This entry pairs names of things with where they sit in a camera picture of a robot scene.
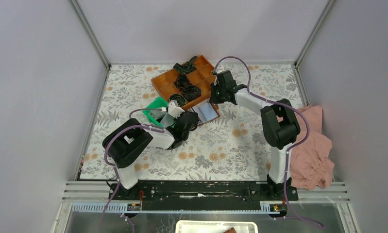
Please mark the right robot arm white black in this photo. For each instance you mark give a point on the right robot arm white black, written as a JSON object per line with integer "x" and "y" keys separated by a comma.
{"x": 279, "y": 124}

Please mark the black items in tray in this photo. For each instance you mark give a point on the black items in tray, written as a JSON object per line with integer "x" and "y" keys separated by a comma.
{"x": 182, "y": 82}

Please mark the green plastic card box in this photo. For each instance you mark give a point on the green plastic card box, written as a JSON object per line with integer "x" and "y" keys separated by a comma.
{"x": 157, "y": 117}

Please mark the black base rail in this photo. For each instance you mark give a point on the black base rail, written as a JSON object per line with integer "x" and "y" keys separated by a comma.
{"x": 205, "y": 195}

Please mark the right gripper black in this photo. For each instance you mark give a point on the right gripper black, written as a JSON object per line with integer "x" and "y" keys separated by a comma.
{"x": 213, "y": 99}

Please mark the orange wooden compartment tray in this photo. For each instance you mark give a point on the orange wooden compartment tray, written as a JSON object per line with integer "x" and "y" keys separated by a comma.
{"x": 192, "y": 80}

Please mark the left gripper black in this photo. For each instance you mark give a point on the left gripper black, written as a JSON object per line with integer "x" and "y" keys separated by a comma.
{"x": 196, "y": 120}

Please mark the brown leather card holder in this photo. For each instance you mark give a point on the brown leather card holder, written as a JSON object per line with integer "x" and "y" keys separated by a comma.
{"x": 206, "y": 112}

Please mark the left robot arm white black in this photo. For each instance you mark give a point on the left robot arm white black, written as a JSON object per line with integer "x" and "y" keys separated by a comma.
{"x": 126, "y": 143}

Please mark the pink crumpled cloth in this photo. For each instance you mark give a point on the pink crumpled cloth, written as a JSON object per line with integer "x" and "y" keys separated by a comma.
{"x": 310, "y": 166}

